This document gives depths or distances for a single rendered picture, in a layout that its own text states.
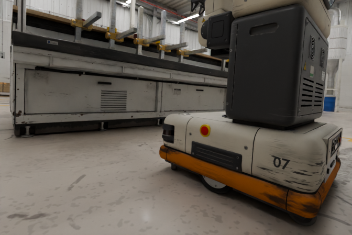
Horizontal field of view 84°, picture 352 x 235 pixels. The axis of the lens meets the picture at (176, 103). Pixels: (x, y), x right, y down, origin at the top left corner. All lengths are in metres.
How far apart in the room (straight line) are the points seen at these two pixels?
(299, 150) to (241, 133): 0.18
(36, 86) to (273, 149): 1.62
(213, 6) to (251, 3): 0.34
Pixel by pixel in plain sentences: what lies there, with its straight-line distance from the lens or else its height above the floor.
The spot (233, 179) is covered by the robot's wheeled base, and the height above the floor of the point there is 0.09.
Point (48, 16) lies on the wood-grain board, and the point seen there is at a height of 0.88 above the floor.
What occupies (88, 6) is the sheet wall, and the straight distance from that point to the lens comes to 9.69.
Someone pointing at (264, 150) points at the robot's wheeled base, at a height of 0.22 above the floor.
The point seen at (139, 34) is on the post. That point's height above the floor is 0.88.
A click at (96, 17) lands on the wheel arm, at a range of 1.41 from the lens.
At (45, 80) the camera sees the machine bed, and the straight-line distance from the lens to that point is 1.82.
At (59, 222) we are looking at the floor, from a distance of 0.74.
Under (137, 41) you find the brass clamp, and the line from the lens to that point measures 1.81.
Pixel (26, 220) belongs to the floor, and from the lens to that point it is 0.78.
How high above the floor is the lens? 0.39
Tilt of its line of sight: 3 degrees down
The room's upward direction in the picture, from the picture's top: 3 degrees clockwise
